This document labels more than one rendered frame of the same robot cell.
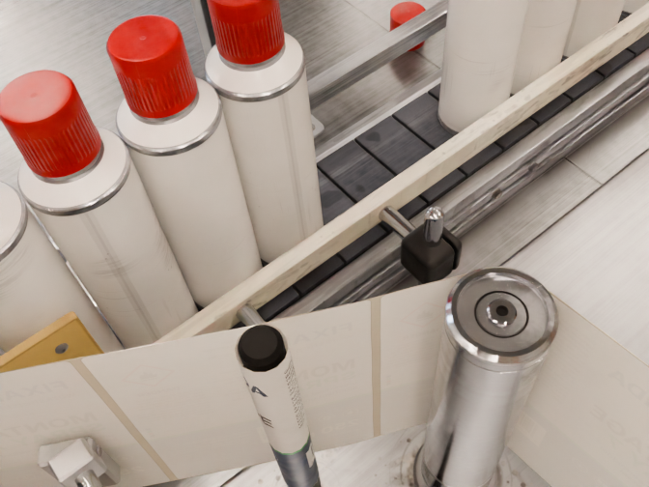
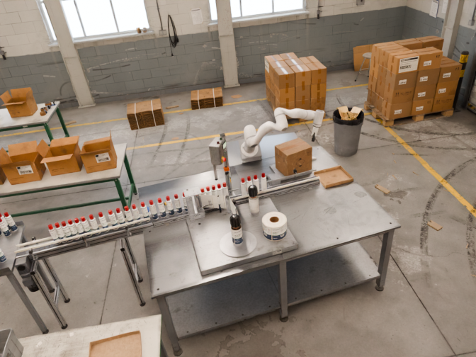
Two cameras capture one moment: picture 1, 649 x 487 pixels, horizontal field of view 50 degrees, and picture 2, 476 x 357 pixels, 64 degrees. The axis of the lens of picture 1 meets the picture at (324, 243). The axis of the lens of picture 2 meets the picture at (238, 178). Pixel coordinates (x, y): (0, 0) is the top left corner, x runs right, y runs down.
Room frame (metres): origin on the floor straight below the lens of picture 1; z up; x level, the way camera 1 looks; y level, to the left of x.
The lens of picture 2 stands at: (-2.38, -1.12, 3.08)
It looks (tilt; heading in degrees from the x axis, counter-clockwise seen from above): 34 degrees down; 21
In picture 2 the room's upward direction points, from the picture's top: 6 degrees counter-clockwise
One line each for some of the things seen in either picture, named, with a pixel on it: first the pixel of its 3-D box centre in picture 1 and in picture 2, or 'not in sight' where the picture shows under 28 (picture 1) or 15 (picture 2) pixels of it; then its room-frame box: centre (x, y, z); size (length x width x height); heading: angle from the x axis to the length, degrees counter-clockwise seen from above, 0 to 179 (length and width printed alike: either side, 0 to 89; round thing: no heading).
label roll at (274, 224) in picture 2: not in sight; (274, 226); (-0.06, -0.52, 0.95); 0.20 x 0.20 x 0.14
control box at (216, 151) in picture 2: not in sight; (218, 151); (0.36, 0.07, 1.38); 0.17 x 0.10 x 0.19; 178
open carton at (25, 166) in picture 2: not in sight; (22, 163); (0.42, 2.57, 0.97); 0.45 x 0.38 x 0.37; 28
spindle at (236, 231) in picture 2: not in sight; (236, 229); (-0.25, -0.25, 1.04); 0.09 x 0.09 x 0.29
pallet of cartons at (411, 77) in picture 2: not in sight; (411, 81); (4.33, -1.85, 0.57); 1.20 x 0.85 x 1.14; 117
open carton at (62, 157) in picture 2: not in sight; (64, 154); (0.68, 2.19, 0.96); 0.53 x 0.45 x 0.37; 26
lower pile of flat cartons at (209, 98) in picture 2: not in sight; (206, 98); (4.41, 1.92, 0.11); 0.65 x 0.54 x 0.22; 112
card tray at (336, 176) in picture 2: not in sight; (333, 176); (0.89, -0.90, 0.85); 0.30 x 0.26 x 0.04; 123
